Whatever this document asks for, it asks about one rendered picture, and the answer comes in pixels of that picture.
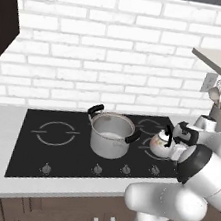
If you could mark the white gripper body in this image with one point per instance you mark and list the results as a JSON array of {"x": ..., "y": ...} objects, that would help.
[{"x": 178, "y": 152}]

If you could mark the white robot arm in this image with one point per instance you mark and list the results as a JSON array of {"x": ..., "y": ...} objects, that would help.
[{"x": 185, "y": 181}]

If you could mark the grey hob knob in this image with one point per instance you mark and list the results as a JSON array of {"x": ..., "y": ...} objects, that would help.
[
  {"x": 46, "y": 168},
  {"x": 155, "y": 170},
  {"x": 97, "y": 169},
  {"x": 126, "y": 169}
]

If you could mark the grey spoon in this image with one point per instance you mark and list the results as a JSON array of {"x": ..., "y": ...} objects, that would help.
[{"x": 214, "y": 94}]

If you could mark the black glass hob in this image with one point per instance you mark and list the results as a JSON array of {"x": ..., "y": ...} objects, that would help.
[{"x": 52, "y": 150}]

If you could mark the white wall socket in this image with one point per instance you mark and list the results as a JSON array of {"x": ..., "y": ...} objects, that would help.
[{"x": 209, "y": 83}]

